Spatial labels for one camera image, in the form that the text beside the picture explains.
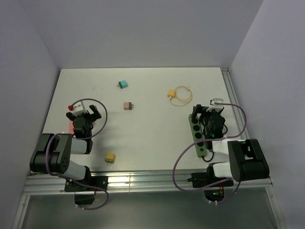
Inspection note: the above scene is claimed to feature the yellow charger with cable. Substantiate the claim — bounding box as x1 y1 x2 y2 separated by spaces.
167 85 193 107

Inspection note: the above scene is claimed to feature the yellow plug adapter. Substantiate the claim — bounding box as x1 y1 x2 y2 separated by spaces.
104 153 116 165

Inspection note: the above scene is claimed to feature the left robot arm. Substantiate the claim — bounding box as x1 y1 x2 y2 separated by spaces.
30 102 102 190

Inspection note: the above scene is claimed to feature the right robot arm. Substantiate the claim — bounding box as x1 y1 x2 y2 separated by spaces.
189 104 270 186

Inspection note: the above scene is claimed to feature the brown plug adapter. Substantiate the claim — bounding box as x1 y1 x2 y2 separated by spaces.
123 102 134 110

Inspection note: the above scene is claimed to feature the teal plug adapter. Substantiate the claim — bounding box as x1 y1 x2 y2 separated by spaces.
117 80 128 89

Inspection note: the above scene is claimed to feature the pink triangular power strip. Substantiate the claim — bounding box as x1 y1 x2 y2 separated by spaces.
68 120 96 134

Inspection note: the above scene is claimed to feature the green power strip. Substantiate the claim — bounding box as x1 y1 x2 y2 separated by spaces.
188 113 208 158

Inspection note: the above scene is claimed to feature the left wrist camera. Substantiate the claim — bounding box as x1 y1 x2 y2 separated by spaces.
71 101 88 117

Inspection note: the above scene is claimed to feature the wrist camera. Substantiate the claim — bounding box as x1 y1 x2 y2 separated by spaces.
71 101 88 117
207 98 224 113

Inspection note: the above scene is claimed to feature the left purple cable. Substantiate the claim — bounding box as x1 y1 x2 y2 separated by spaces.
46 98 110 210

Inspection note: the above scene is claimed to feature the purple cable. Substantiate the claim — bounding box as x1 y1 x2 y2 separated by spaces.
46 98 110 210
172 103 247 206

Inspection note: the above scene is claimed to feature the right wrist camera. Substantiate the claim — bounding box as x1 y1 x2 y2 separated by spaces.
207 98 224 113

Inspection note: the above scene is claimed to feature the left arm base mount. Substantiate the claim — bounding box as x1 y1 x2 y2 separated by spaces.
64 176 108 206

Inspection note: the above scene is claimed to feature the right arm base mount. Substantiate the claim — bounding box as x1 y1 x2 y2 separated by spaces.
187 172 234 202

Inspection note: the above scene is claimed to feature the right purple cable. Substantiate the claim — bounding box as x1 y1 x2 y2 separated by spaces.
172 103 247 206

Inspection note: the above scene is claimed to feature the aluminium front rail frame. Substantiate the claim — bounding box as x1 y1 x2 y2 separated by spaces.
12 170 286 229

